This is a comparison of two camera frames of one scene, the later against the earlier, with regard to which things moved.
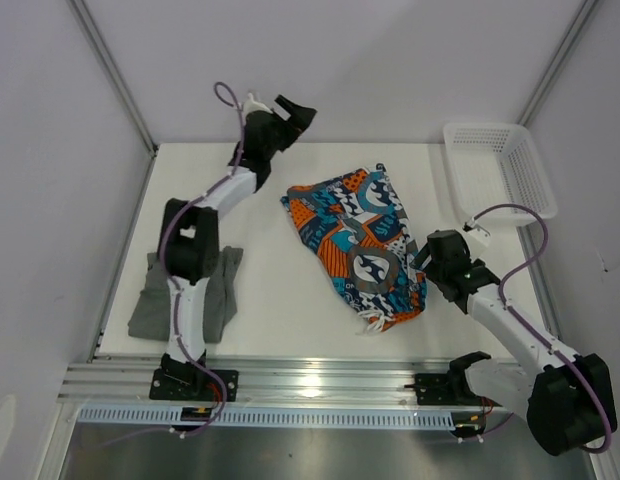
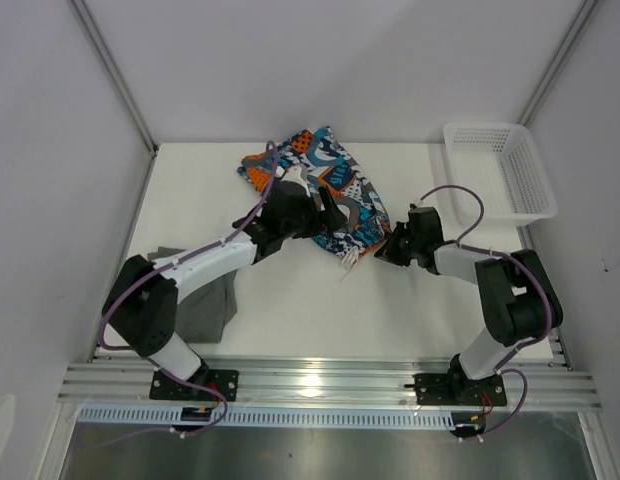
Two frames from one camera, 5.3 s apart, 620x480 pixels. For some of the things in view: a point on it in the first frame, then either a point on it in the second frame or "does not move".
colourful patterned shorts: x=358 y=227 -> x=319 y=161
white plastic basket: x=493 y=164 does not move
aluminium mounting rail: x=333 y=382 does not move
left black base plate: x=162 y=387 does not move
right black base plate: x=436 y=390 does not move
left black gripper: x=299 y=117 -> x=332 y=220
